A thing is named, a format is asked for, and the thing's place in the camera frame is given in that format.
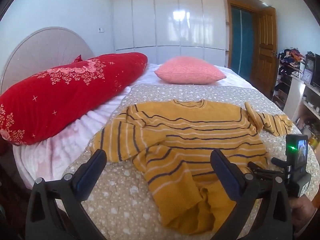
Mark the red floral bolster pillow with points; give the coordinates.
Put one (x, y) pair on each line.
(43, 104)

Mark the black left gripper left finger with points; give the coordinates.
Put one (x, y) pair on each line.
(55, 210)

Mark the white fluffy bed sheet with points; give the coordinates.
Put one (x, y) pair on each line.
(49, 159)

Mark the dark shoe rack shelf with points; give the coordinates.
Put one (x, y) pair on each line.
(285, 73)

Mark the small purple alarm clock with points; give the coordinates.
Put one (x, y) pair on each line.
(307, 76)

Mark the round pale bed headboard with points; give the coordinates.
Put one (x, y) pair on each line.
(41, 50)

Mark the black monitor screen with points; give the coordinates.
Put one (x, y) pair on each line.
(316, 71)

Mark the person's right hand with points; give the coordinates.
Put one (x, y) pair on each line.
(303, 211)

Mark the white glossy wardrobe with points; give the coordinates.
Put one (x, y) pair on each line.
(162, 29)

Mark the black mantel clock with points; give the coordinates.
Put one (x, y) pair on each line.
(310, 61)

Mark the pink knit cushion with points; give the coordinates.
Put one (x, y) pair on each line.
(189, 71)

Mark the yellow striped knit sweater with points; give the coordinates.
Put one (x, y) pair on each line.
(171, 143)

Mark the white shelf desk unit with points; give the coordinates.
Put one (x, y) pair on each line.
(302, 106)

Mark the brown wooden door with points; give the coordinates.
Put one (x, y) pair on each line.
(264, 68)

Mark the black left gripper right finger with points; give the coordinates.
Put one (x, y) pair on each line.
(273, 220)

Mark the pile of colourful clothes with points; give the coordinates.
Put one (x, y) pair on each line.
(290, 56)

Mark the teal curtain in doorway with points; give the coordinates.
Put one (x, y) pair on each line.
(243, 42)

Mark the black action camera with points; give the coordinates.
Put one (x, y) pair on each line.
(297, 152)

